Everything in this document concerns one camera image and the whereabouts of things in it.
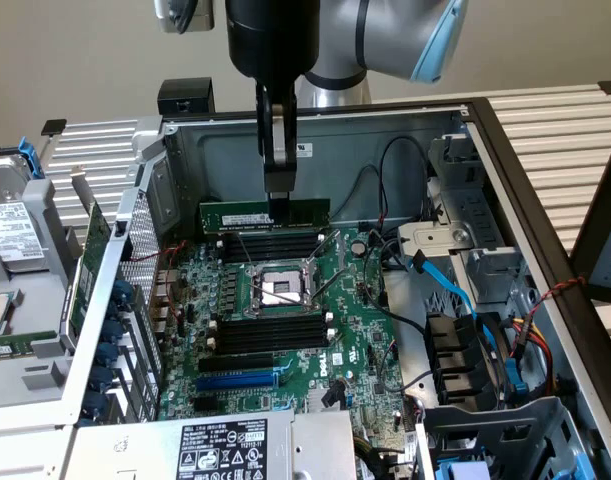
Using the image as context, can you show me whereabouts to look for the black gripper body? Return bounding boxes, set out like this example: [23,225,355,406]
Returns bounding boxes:
[224,0,321,84]

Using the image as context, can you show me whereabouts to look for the green RAM stick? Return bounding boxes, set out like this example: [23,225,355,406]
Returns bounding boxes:
[0,341,35,360]
[198,197,332,235]

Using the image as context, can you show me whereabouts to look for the RAM slot white latches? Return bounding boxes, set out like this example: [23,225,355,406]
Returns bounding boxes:
[214,232,327,258]
[223,231,320,243]
[207,310,335,340]
[205,327,336,357]

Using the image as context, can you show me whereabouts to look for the RAM slot black latches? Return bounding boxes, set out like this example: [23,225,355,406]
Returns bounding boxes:
[217,313,329,331]
[215,329,329,348]
[223,236,320,251]
[223,249,319,265]

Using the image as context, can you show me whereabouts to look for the open PC case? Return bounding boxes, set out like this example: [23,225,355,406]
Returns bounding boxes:
[59,97,611,480]

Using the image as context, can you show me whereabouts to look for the black box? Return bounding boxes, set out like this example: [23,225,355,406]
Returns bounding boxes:
[157,77,216,115]

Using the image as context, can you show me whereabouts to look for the metal socket cover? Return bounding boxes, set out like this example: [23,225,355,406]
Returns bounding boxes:
[307,228,347,302]

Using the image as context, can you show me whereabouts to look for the CPU socket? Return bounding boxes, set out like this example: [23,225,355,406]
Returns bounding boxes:
[244,262,321,319]

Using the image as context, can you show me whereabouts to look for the green motherboard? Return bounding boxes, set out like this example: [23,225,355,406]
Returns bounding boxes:
[157,225,421,480]

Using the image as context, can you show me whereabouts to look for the green graphics card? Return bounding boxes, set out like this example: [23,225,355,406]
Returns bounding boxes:
[59,164,114,346]

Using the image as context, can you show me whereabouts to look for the long black expansion slot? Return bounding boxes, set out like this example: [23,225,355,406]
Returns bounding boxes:
[198,351,275,375]

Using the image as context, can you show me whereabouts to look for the metal disk bay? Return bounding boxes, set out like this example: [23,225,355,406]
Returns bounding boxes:
[397,132,534,306]

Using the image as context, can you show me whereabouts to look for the blue expansion slot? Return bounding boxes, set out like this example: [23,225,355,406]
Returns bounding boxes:
[194,372,280,395]

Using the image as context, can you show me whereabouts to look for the silver chipset heatsink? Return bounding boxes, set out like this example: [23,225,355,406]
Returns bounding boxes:
[307,387,347,412]

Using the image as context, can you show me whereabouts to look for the black fan shroud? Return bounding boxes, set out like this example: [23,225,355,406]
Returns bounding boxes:
[423,310,494,407]

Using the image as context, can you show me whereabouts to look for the blue rack latch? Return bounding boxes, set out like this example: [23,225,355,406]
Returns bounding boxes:
[15,138,47,181]

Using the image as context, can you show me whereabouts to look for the grey hard drive tray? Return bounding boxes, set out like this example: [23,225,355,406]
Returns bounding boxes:
[0,144,86,426]

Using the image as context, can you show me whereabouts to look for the grey power supply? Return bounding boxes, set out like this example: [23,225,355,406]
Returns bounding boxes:
[69,408,359,480]

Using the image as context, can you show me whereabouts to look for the blue drive clip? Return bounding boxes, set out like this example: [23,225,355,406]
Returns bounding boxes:
[503,355,530,397]

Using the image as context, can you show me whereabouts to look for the grey drive cage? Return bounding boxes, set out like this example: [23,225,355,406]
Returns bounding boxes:
[414,395,594,480]

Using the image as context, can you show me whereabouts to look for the dark framed monitor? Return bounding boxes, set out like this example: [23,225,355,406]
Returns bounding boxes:
[568,142,611,304]

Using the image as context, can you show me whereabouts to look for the blue drive caddy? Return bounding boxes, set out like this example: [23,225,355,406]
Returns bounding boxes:
[434,459,491,480]

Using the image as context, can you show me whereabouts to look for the small black wire loop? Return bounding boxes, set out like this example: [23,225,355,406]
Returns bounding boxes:
[330,163,386,226]

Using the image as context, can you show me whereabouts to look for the tall black wire loop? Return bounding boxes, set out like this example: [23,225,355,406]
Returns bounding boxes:
[377,135,431,236]

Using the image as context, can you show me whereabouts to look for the red black twisted wire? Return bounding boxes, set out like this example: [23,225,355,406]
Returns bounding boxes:
[532,276,586,314]
[127,239,191,321]

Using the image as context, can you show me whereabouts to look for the blue SATA wire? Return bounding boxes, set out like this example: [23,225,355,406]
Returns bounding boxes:
[411,251,486,331]

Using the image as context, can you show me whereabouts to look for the thick black wire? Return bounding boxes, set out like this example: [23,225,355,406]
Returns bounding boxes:
[384,309,436,394]

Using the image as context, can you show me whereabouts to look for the yellow red power wire bundle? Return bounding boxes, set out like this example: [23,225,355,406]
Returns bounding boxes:
[502,314,556,396]

